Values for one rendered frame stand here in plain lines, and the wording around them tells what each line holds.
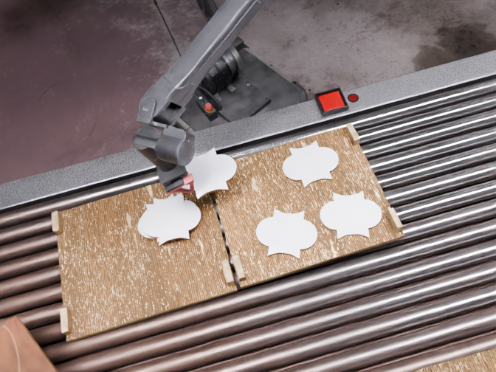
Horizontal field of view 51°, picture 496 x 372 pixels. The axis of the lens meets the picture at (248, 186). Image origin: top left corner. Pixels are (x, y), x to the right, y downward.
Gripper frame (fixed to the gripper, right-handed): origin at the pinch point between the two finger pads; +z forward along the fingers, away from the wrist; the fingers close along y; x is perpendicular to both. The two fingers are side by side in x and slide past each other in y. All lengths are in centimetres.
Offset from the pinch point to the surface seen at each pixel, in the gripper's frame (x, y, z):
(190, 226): 5.5, -7.5, 8.5
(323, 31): -61, 136, 124
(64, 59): 77, 175, 86
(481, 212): -59, -27, 31
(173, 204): 7.8, -0.2, 7.8
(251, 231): -7.3, -12.9, 14.6
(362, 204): -34.6, -15.9, 21.2
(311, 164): -27.5, -0.5, 19.1
